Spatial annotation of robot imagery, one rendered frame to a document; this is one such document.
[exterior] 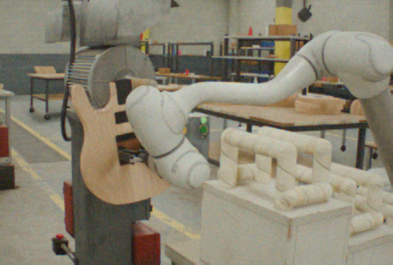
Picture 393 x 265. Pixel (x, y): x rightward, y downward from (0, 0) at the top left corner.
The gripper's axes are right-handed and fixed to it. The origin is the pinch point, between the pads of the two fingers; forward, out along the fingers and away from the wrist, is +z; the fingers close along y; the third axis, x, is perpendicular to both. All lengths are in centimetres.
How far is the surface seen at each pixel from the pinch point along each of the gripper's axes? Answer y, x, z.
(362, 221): 7, -2, -89
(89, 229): -11, -37, 34
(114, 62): 4.8, 26.4, 17.7
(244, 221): -14, 3, -79
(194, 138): 32.2, -6.3, 16.5
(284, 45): 697, -44, 735
